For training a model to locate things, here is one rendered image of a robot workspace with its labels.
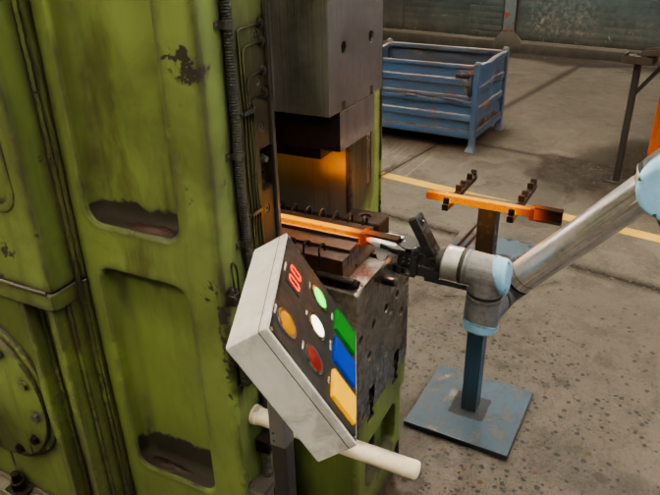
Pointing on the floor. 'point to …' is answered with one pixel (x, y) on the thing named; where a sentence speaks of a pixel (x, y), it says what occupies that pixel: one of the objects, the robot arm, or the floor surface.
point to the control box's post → (282, 454)
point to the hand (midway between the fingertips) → (372, 236)
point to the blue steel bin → (443, 88)
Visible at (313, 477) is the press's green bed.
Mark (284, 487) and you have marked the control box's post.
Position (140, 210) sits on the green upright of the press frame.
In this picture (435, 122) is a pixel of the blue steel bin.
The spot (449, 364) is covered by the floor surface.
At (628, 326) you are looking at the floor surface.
